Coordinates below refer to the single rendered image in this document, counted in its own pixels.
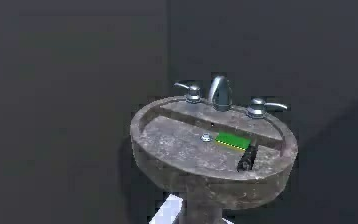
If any chrome sink faucet spout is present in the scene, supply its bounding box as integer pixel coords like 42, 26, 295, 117
207, 75, 234, 112

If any green sponge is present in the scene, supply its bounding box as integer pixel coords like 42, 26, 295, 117
214, 131, 252, 151

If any black scrub brush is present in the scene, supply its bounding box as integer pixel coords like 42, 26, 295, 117
236, 142, 259, 173

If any chrome faucet lever handle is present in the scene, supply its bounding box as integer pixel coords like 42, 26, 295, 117
173, 81, 202, 104
246, 97, 289, 119

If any grey stone pedestal sink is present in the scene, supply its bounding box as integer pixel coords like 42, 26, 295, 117
129, 95, 299, 224

